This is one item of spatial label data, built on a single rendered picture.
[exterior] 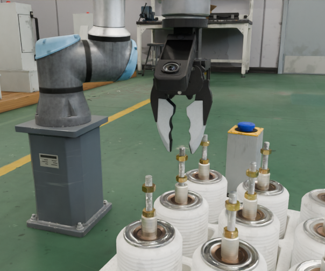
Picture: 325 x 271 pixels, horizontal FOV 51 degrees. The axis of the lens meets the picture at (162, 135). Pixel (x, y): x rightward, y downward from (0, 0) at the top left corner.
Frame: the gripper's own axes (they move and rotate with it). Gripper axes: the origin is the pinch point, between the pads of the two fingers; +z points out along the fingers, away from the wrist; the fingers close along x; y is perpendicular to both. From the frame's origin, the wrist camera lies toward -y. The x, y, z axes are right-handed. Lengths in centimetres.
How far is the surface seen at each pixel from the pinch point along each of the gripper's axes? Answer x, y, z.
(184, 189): -1.0, -0.2, 7.5
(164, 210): 1.7, -3.3, 10.3
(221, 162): 2, 91, 35
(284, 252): -18.0, 0.5, 17.2
